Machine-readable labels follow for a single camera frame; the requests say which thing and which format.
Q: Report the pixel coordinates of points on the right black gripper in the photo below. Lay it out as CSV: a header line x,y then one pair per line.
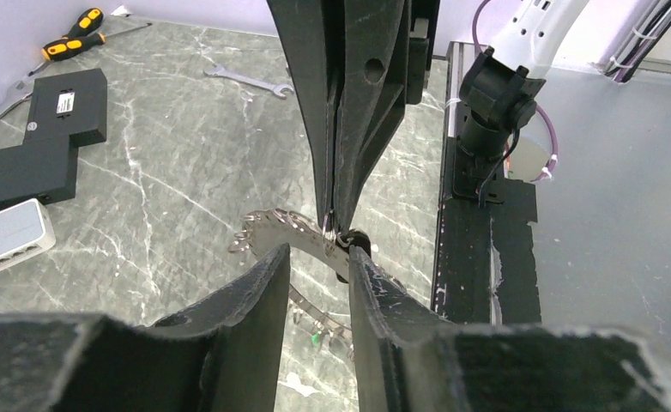
x,y
371,33

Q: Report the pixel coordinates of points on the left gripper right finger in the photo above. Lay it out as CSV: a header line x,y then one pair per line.
x,y
408,358

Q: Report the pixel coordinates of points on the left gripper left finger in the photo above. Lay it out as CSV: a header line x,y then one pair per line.
x,y
221,354

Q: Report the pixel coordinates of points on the silver disc keyring with keys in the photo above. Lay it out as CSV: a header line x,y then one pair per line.
x,y
318,293

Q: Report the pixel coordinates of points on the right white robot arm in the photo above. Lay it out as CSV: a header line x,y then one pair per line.
x,y
499,89

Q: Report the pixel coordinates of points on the silver wrench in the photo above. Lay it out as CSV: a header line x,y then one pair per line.
x,y
280,91

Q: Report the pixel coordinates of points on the yellow black screwdriver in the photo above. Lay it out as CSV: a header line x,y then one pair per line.
x,y
63,49
88,22

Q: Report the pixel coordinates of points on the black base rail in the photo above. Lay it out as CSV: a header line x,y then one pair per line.
x,y
484,263

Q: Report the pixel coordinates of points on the white network switch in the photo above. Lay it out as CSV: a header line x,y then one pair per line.
x,y
25,231

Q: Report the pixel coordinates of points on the black network switch large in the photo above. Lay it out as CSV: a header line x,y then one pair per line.
x,y
45,170

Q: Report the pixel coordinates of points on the black network switch small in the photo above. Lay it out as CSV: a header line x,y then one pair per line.
x,y
72,104

